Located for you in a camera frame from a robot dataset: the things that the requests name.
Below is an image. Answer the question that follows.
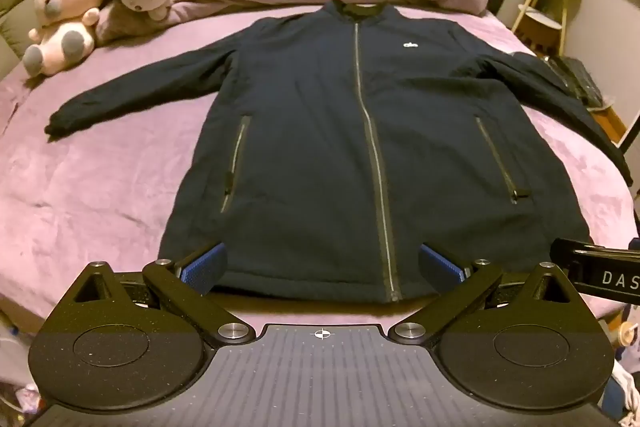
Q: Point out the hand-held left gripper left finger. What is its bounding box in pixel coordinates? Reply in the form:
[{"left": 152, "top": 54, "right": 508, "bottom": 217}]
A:
[{"left": 70, "top": 241, "right": 257, "bottom": 349}]

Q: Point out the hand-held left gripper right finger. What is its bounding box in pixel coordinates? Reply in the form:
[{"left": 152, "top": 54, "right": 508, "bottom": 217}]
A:
[{"left": 387, "top": 243, "right": 573, "bottom": 349}]

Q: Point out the navy zip jacket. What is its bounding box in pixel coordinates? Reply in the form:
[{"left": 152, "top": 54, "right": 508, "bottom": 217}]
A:
[{"left": 44, "top": 0, "right": 635, "bottom": 305}]

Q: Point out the purple bed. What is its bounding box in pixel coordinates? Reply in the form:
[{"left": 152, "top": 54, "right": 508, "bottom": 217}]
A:
[{"left": 0, "top": 9, "right": 640, "bottom": 333}]

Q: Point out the wooden board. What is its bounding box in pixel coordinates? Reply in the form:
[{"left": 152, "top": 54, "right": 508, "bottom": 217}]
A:
[{"left": 587, "top": 103, "right": 640, "bottom": 148}]

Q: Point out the grey cushion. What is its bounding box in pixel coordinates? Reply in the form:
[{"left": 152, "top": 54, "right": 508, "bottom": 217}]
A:
[{"left": 94, "top": 0, "right": 173, "bottom": 48}]

